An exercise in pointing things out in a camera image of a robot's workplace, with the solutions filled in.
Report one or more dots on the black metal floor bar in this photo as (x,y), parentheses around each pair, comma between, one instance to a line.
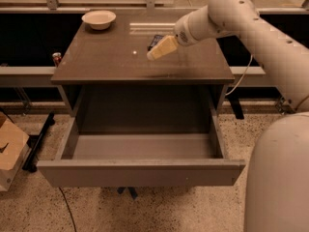
(35,142)

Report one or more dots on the cardboard box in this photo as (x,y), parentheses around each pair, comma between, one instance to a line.
(13,148)

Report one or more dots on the red soda can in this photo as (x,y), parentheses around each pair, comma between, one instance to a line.
(57,57)

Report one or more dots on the metal window rail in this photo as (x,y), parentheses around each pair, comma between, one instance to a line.
(128,4)

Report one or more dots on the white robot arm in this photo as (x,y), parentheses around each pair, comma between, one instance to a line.
(277,189)

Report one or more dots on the white paper bowl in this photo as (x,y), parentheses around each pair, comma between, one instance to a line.
(99,20)

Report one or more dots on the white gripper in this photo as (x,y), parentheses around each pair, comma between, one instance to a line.
(182,33)

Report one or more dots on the open grey top drawer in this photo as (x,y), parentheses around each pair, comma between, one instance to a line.
(141,160)

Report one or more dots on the grey drawer cabinet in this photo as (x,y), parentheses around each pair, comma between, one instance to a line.
(113,88)

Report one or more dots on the blue rxbar blueberry wrapper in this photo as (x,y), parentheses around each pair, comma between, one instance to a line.
(155,41)

